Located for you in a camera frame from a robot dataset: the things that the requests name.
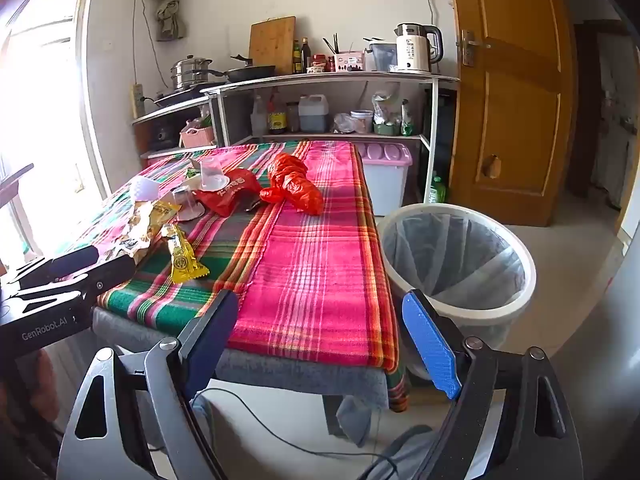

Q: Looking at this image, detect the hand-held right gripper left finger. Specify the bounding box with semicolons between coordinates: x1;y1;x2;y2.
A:
57;289;240;480

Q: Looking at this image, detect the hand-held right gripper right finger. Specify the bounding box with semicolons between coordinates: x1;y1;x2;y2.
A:
401;289;583;480

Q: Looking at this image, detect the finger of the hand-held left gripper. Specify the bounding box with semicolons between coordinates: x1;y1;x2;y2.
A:
15;256;138;311
10;244;100;285

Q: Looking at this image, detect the yellow snack wrapper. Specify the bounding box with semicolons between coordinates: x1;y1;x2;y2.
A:
107;200;182;258

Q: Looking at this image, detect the white plastic bin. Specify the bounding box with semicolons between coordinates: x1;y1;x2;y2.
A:
376;203;537;381

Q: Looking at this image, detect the small yellow snack packet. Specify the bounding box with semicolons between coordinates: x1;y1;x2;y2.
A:
161;224;211;285

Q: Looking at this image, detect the clear bin liner bag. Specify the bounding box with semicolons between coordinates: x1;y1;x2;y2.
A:
382;210;528;306

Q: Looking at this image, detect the clear plastic cup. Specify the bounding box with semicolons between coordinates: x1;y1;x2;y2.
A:
199;156;231;192
172;185;203;222

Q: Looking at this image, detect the red snack packet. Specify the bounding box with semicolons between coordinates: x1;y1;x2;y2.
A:
192;167;263;218

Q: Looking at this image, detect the orange-red plastic bag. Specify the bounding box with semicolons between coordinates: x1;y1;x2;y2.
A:
260;154;325;217

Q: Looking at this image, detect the grey felt blanket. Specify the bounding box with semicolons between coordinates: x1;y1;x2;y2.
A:
92;307;391;448

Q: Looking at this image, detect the person's jeans leg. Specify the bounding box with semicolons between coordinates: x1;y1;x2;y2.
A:
370;424;436;480

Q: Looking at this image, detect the plaid tablecloth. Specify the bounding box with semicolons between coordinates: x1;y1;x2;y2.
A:
50;140;411;413

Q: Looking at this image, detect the green drink bottle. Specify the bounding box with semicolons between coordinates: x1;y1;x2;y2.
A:
428;170;447;204

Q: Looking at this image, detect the bright window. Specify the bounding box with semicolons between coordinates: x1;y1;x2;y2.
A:
0;10;106;261

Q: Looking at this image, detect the pink basket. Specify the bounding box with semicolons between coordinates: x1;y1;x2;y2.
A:
180;125;216;149

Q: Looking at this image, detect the pink lidded storage box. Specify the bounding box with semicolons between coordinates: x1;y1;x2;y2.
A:
356;141;414;217

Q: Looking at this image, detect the low white shelf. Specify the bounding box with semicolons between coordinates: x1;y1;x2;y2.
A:
132;94;223;161

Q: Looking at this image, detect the silver refrigerator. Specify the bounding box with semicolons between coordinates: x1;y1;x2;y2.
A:
565;250;640;480

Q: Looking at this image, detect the black induction cooker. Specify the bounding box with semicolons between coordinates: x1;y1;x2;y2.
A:
154;87;211;108

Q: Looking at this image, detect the clear plastic bottle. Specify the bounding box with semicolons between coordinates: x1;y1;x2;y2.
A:
250;94;268;136

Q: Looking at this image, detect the green bowl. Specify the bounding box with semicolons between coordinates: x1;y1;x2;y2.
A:
372;91;401;136

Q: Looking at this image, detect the steel steamer pot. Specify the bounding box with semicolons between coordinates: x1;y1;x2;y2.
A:
170;55;213;92

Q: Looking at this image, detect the yellow label sauce bottle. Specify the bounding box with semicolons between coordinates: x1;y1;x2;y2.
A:
267;92;288;135

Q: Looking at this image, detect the white plastic tub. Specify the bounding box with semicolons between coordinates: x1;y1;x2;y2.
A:
350;109;375;134

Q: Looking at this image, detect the white jerry can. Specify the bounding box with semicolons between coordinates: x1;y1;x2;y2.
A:
298;94;330;133

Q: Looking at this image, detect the wooden door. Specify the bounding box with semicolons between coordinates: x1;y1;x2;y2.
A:
445;0;576;227

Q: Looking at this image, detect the black frying pan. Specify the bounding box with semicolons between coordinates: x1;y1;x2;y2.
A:
210;55;277;83

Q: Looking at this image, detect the hanging grey-green cloth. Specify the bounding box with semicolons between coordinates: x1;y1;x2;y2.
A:
146;0;187;42

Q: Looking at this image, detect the wooden cutting board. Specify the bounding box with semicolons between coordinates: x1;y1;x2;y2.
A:
248;16;297;76

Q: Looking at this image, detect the white metal shelf rack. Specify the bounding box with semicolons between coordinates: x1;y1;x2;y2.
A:
200;71;461;206

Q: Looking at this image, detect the clear water pitcher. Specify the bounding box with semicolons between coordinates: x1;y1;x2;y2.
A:
368;40;399;73

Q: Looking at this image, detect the pink utensil holder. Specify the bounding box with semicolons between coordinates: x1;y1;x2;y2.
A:
334;50;366;73

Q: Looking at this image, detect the white electric kettle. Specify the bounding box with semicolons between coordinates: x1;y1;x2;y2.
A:
395;22;444;74

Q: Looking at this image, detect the black floor cable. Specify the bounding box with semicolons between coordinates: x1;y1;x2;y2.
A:
190;387;401;480

